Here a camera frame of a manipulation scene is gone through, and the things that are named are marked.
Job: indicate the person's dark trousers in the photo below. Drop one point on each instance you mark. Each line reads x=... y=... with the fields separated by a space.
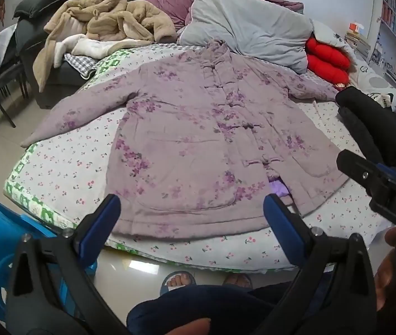
x=191 y=303

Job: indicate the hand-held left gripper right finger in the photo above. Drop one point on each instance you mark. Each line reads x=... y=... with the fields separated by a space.
x=283 y=226

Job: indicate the black chair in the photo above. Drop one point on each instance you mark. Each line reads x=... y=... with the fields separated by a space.
x=2 y=83

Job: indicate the purple floral padded jacket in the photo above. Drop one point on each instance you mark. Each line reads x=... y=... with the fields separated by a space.
x=184 y=139

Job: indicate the white pillow with grey dots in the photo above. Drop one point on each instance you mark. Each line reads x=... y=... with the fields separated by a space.
x=375 y=82

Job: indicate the beige fleece robe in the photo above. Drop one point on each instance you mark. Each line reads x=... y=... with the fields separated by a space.
x=114 y=17

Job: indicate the person's right foot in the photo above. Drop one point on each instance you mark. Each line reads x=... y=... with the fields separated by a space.
x=236 y=281

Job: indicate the stack of books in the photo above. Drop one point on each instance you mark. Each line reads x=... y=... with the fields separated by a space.
x=356 y=40

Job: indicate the grey quilt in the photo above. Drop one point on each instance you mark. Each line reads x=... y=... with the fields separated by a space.
x=246 y=24

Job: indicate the white floral pillow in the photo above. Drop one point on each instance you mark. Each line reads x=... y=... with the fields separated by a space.
x=334 y=38

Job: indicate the grey checked cloth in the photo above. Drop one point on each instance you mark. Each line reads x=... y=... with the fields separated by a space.
x=79 y=63

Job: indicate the white fleece garment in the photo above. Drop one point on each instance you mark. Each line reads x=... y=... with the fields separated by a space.
x=86 y=47

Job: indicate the person's left foot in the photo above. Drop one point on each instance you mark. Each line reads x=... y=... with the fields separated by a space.
x=179 y=281

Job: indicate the black garment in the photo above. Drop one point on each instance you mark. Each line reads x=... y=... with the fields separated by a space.
x=375 y=125

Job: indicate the floral bed sheet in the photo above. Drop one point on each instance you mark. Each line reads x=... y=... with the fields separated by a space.
x=72 y=167

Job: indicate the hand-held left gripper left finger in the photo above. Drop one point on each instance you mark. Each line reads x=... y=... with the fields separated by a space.
x=100 y=223

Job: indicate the person's foot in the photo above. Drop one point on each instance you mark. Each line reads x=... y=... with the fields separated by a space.
x=179 y=281
x=236 y=281

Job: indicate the red cushion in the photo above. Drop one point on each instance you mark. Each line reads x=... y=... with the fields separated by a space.
x=328 y=73
x=330 y=50

